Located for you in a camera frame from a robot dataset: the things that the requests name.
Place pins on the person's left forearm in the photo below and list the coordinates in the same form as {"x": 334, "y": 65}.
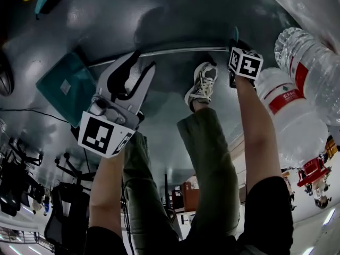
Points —
{"x": 106, "y": 190}

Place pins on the black office chair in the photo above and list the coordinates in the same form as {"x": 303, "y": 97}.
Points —
{"x": 66, "y": 208}

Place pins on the brown wooden cabinet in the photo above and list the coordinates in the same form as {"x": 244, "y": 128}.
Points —
{"x": 190, "y": 195}

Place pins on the large clear water bottle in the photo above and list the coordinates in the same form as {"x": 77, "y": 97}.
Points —
{"x": 313, "y": 70}
{"x": 295, "y": 121}

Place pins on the person's beige sneaker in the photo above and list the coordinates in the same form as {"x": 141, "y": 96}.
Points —
{"x": 203, "y": 84}

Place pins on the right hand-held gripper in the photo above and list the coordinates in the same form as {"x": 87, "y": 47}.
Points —
{"x": 245, "y": 65}

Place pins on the red plastic stool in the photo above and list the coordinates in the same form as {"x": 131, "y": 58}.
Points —
{"x": 312, "y": 171}

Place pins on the black round object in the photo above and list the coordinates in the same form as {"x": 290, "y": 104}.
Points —
{"x": 5, "y": 76}

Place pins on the person's leg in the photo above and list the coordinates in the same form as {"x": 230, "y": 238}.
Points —
{"x": 143, "y": 195}
{"x": 210, "y": 169}

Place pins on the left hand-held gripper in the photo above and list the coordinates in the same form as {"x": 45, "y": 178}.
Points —
{"x": 98, "y": 134}

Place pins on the person's right forearm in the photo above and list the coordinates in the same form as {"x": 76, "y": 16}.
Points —
{"x": 255, "y": 131}

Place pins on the person's right leg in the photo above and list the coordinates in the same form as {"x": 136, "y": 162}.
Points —
{"x": 210, "y": 169}

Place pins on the clear plastic bag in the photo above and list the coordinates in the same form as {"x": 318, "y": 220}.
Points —
{"x": 305, "y": 7}

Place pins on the person's left leg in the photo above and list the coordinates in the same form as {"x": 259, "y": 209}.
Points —
{"x": 143, "y": 195}

